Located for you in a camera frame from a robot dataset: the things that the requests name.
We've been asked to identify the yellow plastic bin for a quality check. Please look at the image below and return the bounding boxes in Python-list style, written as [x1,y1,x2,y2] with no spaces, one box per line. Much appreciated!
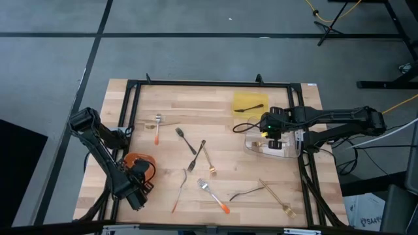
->
[232,91,269,119]

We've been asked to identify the black crossbar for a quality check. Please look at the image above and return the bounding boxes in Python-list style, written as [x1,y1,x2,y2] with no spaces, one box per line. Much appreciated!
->
[0,219,418,235]

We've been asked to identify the black desk leg frame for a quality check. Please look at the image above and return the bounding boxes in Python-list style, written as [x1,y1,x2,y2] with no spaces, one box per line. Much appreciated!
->
[328,0,418,89]

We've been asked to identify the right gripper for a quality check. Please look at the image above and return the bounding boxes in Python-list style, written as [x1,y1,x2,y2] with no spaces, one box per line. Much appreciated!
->
[260,114,290,150]

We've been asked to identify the silver fork orange handle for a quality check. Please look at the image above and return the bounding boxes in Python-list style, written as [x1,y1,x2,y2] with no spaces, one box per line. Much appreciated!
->
[153,113,162,146]
[171,168,188,214]
[197,178,231,215]

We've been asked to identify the clear plastic bin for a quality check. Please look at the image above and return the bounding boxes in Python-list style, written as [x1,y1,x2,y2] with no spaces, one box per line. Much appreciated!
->
[244,117,302,160]

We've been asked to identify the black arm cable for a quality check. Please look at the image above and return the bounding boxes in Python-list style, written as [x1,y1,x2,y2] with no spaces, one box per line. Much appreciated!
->
[232,121,264,134]
[148,161,157,185]

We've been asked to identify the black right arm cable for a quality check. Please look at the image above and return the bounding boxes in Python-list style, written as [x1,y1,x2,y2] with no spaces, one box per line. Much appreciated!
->
[232,121,264,134]

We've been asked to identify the yellow cable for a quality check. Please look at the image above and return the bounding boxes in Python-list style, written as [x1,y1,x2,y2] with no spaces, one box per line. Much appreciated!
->
[304,0,362,24]
[381,93,418,115]

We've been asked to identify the black aluminium table frame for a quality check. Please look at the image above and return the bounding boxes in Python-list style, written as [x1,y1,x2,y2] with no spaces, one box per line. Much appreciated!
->
[73,73,349,229]

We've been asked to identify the white cable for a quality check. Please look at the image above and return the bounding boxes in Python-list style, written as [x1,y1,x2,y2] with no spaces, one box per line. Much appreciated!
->
[346,117,418,149]

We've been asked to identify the black panel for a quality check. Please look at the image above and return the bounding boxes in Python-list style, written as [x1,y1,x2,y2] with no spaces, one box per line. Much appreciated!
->
[0,119,49,229]

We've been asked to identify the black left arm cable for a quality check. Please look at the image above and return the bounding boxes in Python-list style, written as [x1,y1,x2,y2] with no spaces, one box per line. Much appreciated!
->
[148,161,157,185]

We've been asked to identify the dark grey chair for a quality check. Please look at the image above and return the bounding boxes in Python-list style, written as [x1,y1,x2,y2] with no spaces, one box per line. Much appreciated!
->
[380,114,418,235]

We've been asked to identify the white printed cardboard box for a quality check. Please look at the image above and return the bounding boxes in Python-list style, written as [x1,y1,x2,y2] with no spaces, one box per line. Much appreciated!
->
[342,192,385,233]

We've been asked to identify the black tripod stand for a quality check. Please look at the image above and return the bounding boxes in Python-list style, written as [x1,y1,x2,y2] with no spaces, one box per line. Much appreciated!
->
[313,0,350,47]

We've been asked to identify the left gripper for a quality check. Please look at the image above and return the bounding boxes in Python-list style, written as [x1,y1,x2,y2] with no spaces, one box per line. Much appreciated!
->
[127,159,154,196]

